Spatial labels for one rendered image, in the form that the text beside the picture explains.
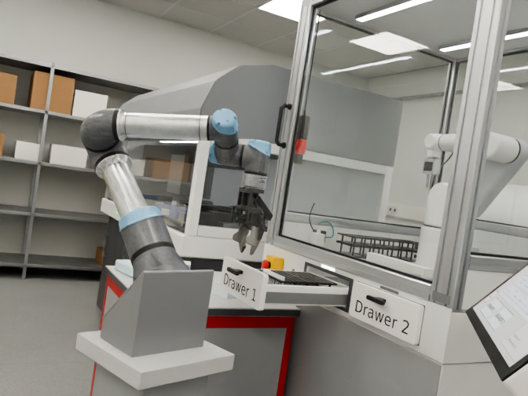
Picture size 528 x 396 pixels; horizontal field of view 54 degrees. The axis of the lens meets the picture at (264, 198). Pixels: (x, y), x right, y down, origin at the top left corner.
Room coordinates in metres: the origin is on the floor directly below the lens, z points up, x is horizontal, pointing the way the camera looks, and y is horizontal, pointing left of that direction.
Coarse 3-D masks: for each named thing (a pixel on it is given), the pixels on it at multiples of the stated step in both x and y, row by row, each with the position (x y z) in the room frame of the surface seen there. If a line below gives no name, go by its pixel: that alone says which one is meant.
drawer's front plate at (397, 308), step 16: (368, 288) 1.61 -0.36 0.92; (352, 304) 1.66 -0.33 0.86; (368, 304) 1.60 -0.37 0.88; (400, 304) 1.48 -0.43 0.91; (416, 304) 1.44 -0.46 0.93; (368, 320) 1.59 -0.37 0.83; (400, 320) 1.48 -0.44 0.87; (416, 320) 1.42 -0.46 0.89; (400, 336) 1.47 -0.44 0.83; (416, 336) 1.42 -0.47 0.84
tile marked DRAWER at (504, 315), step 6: (504, 306) 1.05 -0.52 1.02; (498, 312) 1.05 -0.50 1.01; (504, 312) 1.02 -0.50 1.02; (510, 312) 1.00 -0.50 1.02; (492, 318) 1.05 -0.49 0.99; (498, 318) 1.02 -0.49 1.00; (504, 318) 0.99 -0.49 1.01; (510, 318) 0.97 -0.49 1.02; (492, 324) 1.01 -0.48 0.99; (498, 324) 0.98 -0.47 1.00
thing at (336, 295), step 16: (272, 288) 1.58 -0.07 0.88; (288, 288) 1.61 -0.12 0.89; (304, 288) 1.64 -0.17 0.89; (320, 288) 1.67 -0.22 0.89; (336, 288) 1.70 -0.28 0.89; (272, 304) 1.58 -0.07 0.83; (288, 304) 1.61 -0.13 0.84; (304, 304) 1.64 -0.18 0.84; (320, 304) 1.67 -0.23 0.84; (336, 304) 1.70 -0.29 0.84
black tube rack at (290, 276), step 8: (280, 272) 1.81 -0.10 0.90; (288, 272) 1.84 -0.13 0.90; (296, 272) 1.86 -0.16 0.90; (304, 272) 1.89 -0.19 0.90; (288, 280) 1.66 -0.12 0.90; (296, 280) 1.68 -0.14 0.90; (304, 280) 1.71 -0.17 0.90; (312, 280) 1.73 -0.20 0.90; (320, 280) 1.76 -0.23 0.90; (328, 280) 1.78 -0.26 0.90
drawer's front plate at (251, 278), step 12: (228, 264) 1.76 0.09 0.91; (240, 264) 1.68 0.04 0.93; (228, 276) 1.75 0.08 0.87; (240, 276) 1.67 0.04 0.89; (252, 276) 1.60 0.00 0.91; (264, 276) 1.54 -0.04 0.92; (228, 288) 1.73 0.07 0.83; (240, 288) 1.66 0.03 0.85; (252, 288) 1.59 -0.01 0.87; (264, 288) 1.55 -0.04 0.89; (252, 300) 1.58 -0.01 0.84; (264, 300) 1.55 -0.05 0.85
